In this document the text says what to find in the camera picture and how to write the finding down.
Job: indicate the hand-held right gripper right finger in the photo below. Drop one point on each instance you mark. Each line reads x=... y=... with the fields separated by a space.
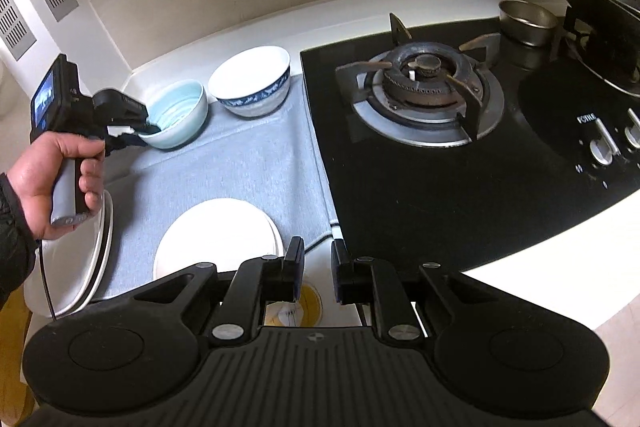
x=340 y=267

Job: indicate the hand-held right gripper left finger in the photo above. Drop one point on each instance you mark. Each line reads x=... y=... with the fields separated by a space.
x=295 y=257

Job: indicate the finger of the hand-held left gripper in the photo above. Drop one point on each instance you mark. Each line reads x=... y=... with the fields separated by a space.
x=125 y=139
x=127 y=109

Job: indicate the cream bowl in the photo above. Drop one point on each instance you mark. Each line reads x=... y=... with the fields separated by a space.
x=280 y=237
x=215 y=237

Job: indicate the teal ribbed bowl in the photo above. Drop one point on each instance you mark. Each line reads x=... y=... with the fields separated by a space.
x=180 y=117

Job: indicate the white bowl blue pattern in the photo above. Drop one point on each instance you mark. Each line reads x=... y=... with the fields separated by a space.
x=250 y=72

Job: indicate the person's left forearm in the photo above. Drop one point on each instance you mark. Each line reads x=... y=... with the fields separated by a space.
x=12 y=232

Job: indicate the person's left hand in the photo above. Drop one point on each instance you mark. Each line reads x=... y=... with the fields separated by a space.
x=35 y=177

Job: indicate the yellow rimmed dish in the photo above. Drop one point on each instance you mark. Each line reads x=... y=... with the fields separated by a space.
x=312 y=304

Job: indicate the grey dish mat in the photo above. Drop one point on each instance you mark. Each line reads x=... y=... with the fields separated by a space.
x=225 y=167

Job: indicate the black glass gas hob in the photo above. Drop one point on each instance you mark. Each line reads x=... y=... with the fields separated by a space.
x=425 y=207

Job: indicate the gas burner grate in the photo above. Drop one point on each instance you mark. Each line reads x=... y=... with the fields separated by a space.
x=425 y=82
x=576 y=32

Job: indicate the silver stove knob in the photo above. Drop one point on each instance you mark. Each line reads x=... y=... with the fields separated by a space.
x=634 y=129
x=605 y=144

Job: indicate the small steel pot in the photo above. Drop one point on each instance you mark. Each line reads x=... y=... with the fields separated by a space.
x=527 y=22

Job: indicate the black wok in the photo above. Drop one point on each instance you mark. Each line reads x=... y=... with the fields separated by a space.
x=600 y=42

